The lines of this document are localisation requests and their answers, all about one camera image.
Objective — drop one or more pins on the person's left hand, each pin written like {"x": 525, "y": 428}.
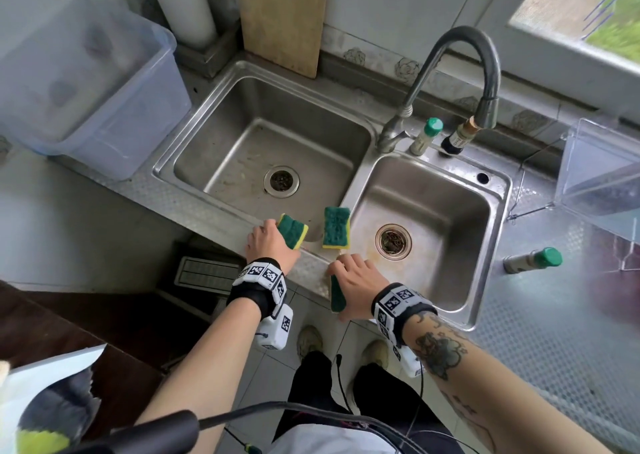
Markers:
{"x": 266, "y": 244}

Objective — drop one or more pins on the person's right hand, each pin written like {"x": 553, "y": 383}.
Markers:
{"x": 359, "y": 283}

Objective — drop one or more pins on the person's right fingers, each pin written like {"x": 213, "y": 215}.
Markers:
{"x": 342, "y": 264}

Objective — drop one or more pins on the person's left fingers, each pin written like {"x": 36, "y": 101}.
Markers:
{"x": 260, "y": 229}

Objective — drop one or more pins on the green and yellow sponge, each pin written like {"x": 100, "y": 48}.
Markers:
{"x": 294, "y": 231}
{"x": 338, "y": 296}
{"x": 335, "y": 227}

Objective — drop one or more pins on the person's right forearm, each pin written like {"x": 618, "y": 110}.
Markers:
{"x": 490, "y": 388}

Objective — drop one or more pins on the person's left forearm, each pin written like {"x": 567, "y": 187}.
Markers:
{"x": 200, "y": 368}

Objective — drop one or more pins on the left wrist tracker band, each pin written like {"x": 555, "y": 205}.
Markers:
{"x": 260, "y": 281}

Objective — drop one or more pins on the wrist tracker band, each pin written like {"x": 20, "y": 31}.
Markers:
{"x": 397, "y": 306}
{"x": 260, "y": 281}

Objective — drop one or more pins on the round metal drain strainer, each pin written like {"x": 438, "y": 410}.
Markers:
{"x": 394, "y": 240}
{"x": 281, "y": 180}

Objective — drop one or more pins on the right wrist tracker band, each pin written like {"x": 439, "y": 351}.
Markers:
{"x": 397, "y": 306}

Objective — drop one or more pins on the grey floor vent unit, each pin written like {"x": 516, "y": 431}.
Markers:
{"x": 205, "y": 272}

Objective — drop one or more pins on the person's left shoe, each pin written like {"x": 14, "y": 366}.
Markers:
{"x": 310, "y": 341}

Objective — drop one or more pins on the person's shoe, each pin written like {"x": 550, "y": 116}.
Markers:
{"x": 310, "y": 341}
{"x": 375, "y": 353}

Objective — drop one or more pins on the person's right shoe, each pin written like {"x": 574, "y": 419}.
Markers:
{"x": 375, "y": 353}

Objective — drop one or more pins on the stainless steel double sink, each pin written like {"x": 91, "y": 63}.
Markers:
{"x": 320, "y": 133}

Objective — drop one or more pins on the person's black trousers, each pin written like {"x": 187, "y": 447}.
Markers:
{"x": 315, "y": 393}

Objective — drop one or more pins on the pale bottle with green cap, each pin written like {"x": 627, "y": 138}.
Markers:
{"x": 426, "y": 136}

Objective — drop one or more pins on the dark bottle with brown neck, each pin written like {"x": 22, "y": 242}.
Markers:
{"x": 457, "y": 138}

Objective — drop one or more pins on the person's white shirt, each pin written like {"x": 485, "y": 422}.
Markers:
{"x": 325, "y": 441}

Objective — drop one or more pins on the grey bottle with green cap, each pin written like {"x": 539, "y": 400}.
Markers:
{"x": 532, "y": 260}

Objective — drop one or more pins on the wooden cutting board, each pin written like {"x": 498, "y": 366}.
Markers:
{"x": 282, "y": 18}

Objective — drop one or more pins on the dark wooden furniture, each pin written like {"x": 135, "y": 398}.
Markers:
{"x": 70, "y": 328}

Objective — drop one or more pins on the large clear plastic bin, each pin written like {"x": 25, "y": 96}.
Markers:
{"x": 90, "y": 93}

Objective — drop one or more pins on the white pipe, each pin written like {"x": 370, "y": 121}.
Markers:
{"x": 182, "y": 3}

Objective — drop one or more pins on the grey gooseneck faucet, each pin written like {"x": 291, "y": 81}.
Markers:
{"x": 480, "y": 48}

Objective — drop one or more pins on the clear plastic box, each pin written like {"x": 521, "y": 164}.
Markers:
{"x": 600, "y": 178}

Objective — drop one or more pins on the white printed bag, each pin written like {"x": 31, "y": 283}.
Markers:
{"x": 45, "y": 398}

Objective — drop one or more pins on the window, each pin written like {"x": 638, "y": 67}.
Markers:
{"x": 585, "y": 8}

